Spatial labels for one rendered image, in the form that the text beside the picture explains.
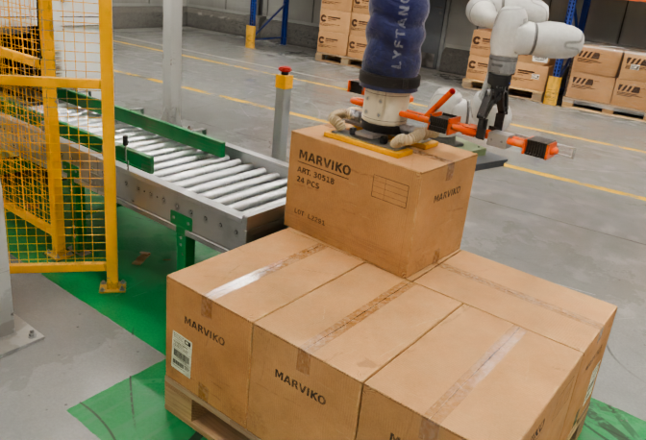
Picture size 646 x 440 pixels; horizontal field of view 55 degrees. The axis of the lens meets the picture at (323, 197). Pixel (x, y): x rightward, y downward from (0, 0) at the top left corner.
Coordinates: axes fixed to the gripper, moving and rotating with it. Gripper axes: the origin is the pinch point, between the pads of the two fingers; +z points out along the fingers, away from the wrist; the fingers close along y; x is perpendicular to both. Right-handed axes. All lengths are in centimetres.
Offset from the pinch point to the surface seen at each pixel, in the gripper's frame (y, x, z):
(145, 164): 28, -153, 48
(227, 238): 38, -86, 59
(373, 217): 21.6, -28.0, 35.0
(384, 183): 21.6, -25.6, 21.0
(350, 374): 81, 8, 53
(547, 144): 5.1, 21.7, -2.1
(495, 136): 4.5, 4.3, -0.3
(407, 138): 12.4, -24.2, 6.1
